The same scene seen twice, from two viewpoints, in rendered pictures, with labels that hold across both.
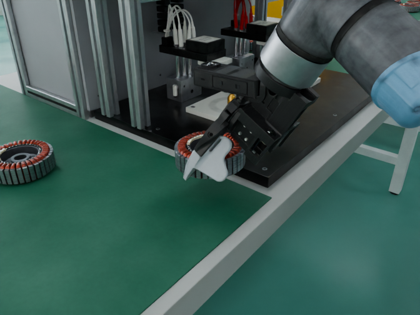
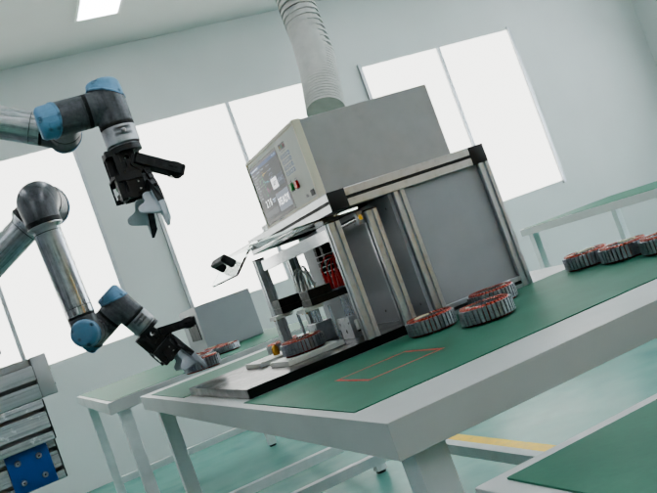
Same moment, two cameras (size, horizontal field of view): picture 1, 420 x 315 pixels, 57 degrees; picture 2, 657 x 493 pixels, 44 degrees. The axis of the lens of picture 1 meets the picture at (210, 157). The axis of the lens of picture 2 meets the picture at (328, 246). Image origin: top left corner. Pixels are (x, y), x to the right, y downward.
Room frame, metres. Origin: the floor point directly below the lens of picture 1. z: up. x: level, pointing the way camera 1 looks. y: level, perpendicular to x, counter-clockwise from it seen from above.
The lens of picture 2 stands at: (2.14, -1.90, 0.95)
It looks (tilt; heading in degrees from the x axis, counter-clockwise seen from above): 2 degrees up; 119
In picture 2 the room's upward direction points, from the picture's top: 20 degrees counter-clockwise
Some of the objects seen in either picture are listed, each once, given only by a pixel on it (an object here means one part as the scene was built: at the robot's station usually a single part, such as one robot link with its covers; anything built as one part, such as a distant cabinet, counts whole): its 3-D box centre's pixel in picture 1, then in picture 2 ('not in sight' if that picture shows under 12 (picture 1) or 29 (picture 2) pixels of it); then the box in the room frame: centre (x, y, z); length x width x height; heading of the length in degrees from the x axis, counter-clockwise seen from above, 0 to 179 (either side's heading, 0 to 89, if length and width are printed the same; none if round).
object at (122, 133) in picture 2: not in sight; (121, 138); (0.97, -0.51, 1.37); 0.08 x 0.08 x 0.05
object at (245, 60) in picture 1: (239, 64); (354, 325); (1.12, -0.09, 0.80); 0.08 x 0.05 x 0.06; 141
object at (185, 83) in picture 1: (184, 85); (321, 331); (0.93, 0.06, 0.80); 0.08 x 0.05 x 0.06; 141
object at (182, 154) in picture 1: (210, 153); (201, 363); (0.54, 0.00, 0.82); 0.11 x 0.11 x 0.04
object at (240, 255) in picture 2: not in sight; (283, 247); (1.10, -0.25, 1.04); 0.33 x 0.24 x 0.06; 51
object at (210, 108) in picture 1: (231, 107); (278, 356); (0.84, -0.05, 0.78); 0.15 x 0.15 x 0.01; 51
